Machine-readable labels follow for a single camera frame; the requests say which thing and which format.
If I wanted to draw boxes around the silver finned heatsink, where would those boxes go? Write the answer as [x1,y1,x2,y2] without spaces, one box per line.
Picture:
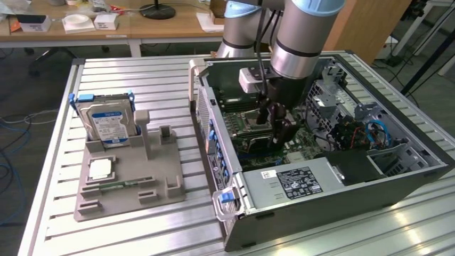
[286,152,307,163]

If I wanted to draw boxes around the silver CPU chip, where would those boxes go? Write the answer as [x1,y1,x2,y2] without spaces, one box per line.
[88,159,115,178]

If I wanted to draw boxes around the grey power supply unit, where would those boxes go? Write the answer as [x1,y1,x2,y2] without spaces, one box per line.
[241,156,344,210]

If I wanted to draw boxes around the white tape roll holder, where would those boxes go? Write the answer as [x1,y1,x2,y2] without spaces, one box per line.
[61,14,96,35]

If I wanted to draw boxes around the green Dell motherboard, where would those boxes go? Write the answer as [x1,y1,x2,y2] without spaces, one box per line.
[212,89,330,171]

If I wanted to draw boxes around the blue floor cable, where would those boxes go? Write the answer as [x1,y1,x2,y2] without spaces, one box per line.
[0,117,33,227]

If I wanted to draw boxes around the white framed desk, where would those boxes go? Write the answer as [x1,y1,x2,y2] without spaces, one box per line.
[376,0,455,77]

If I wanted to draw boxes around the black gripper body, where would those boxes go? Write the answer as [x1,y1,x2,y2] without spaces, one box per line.
[266,76,311,111]

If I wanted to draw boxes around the flat white box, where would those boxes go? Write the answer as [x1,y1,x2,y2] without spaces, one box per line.
[197,12,228,33]

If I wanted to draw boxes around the Nvidia Quadro graphics card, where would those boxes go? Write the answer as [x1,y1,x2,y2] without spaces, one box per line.
[235,133,286,162]

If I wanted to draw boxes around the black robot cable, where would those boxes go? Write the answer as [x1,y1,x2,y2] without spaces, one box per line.
[255,9,274,125]
[272,9,282,45]

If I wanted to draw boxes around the white box with black lid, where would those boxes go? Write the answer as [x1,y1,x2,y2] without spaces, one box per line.
[19,14,53,33]

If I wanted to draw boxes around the brown wooden cabinet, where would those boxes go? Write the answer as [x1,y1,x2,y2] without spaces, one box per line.
[322,0,406,65]

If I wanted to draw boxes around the black and silver PC case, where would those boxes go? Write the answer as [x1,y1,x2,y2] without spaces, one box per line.
[187,52,450,245]

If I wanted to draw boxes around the light wooden desk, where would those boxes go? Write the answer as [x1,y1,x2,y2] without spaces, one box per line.
[0,0,143,58]
[129,0,228,58]

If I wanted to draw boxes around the grey plastic parts rack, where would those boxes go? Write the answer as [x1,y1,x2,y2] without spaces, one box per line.
[73,109,188,222]

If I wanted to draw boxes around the metal disk bay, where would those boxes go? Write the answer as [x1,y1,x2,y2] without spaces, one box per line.
[367,142,432,179]

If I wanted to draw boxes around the green RAM stick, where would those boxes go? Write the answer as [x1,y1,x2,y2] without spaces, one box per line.
[100,180,144,187]

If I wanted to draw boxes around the black office chair base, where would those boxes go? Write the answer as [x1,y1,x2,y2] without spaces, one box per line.
[24,47,76,78]

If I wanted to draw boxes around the CPU socket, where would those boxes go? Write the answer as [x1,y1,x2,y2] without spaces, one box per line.
[240,111,267,126]

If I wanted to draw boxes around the small white labelled box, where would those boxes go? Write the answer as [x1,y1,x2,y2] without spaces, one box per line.
[93,13,120,30]

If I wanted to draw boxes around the blue disk wire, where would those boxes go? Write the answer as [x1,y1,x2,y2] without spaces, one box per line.
[364,119,394,150]

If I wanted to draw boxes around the hard disk in blue caddy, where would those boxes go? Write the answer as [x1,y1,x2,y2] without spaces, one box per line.
[67,90,143,146]

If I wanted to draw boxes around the metal drive cage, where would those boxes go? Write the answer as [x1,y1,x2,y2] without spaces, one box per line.
[308,60,360,129]

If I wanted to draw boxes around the grey wrist camera housing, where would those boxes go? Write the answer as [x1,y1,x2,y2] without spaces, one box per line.
[237,67,272,94]

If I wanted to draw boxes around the black round lamp base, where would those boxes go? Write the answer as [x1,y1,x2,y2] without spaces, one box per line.
[139,0,177,20]

